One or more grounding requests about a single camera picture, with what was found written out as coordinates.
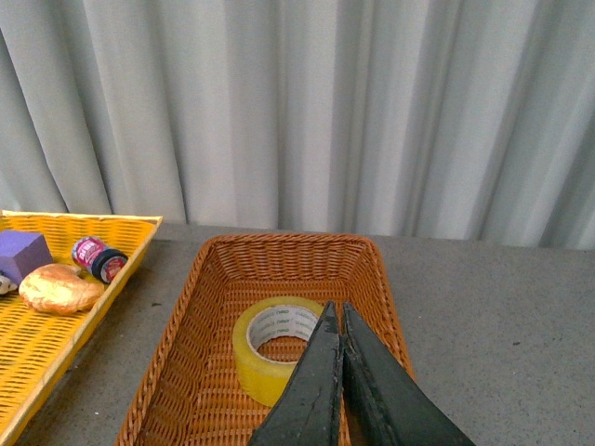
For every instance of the pink bottle black cap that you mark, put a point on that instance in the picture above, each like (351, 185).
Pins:
(102, 261)

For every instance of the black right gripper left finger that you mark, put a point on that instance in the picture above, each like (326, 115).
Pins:
(308, 411)

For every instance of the grey curtain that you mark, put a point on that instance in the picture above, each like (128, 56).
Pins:
(469, 120)

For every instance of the yellow tape roll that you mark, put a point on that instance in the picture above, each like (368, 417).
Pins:
(267, 341)

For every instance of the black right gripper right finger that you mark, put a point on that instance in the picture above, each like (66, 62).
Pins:
(383, 404)

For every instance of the purple foam block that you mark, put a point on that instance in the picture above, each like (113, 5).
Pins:
(22, 252)

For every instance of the brown wicker basket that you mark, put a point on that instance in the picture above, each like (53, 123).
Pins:
(190, 393)

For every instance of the small plush toy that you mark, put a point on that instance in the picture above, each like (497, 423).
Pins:
(7, 286)

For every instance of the bread croissant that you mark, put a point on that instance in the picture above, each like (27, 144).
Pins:
(58, 288)

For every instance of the yellow wicker basket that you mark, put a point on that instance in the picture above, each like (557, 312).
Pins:
(37, 348)

